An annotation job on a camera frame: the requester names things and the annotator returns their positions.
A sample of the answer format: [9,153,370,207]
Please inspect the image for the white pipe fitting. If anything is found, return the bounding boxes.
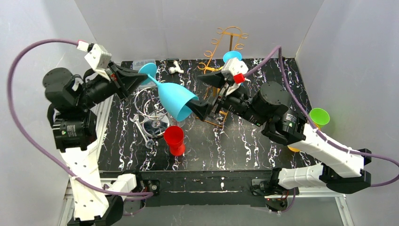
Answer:
[168,61,184,74]

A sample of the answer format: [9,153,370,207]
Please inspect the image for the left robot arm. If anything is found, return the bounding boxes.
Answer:
[42,62,148,226]

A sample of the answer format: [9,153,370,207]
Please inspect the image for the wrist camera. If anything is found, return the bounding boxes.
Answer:
[222,57,248,96]
[77,40,112,81]

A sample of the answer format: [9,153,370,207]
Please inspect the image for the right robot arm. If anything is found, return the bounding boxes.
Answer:
[187,72,371,196]

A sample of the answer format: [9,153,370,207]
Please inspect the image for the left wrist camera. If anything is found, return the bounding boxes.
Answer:
[77,40,112,81]

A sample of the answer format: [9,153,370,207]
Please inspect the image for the blue plastic goblet front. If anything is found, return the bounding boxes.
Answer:
[138,63,199,122]

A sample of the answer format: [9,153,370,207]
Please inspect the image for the silver wire glass rack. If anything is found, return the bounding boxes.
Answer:
[134,86,171,139]

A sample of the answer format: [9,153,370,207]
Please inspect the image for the silver wrench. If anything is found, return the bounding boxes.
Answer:
[129,114,155,149]

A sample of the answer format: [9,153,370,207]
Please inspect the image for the red plastic goblet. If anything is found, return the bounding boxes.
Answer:
[164,126,185,156]

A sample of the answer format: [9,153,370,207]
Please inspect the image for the green plastic goblet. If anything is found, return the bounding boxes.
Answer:
[309,108,330,128]

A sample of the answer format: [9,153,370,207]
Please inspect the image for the purple cable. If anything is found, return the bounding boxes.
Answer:
[7,39,154,217]
[244,45,399,214]

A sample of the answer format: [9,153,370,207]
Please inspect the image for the blue plastic goblet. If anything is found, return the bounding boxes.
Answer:
[138,63,199,122]
[223,50,242,64]

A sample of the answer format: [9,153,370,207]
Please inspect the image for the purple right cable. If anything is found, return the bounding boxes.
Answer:
[244,45,399,214]

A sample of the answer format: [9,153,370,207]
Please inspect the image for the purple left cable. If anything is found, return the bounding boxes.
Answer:
[7,39,154,217]

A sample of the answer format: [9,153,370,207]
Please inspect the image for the gold wire glass rack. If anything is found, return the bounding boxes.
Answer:
[197,26,248,128]

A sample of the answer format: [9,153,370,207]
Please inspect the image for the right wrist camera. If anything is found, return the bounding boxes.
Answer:
[222,57,248,96]

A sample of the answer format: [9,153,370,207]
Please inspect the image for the clear cut glass goblet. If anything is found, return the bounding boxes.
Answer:
[168,113,185,127]

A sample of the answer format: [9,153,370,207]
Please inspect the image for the clear plastic organizer box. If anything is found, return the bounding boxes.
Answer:
[130,59,156,71]

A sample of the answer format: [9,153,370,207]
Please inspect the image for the orange plastic goblet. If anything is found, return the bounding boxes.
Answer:
[287,146,301,153]

